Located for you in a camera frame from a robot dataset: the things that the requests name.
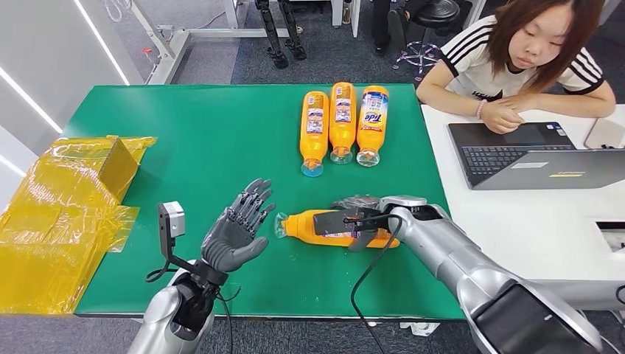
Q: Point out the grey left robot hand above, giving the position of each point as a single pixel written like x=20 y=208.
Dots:
x=229 y=244

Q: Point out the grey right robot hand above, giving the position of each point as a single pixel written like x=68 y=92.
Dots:
x=356 y=203

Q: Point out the orange detergent bottle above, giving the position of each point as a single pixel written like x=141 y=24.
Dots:
x=342 y=132
x=314 y=146
x=372 y=139
x=298 y=227

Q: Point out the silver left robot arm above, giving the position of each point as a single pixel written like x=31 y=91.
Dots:
x=161 y=317

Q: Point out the grey laptop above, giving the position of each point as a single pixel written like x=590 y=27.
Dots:
x=512 y=156

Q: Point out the yellow film wrapped cardboard box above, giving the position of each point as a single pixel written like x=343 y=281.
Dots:
x=58 y=220

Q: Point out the person in dark trousers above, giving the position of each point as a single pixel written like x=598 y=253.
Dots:
x=395 y=29

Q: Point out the black robot legs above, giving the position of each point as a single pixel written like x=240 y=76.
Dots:
x=271 y=29

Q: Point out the black round stool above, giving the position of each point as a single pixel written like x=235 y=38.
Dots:
x=437 y=10

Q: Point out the pale smartphone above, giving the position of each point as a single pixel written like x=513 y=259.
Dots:
x=608 y=134

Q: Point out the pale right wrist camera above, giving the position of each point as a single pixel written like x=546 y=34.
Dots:
x=332 y=222

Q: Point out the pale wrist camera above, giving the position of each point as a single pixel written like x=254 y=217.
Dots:
x=174 y=220
x=332 y=222

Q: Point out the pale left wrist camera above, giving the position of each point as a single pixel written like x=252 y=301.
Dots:
x=174 y=220

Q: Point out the white metal table frame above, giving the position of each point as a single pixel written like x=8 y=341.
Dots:
x=168 y=51

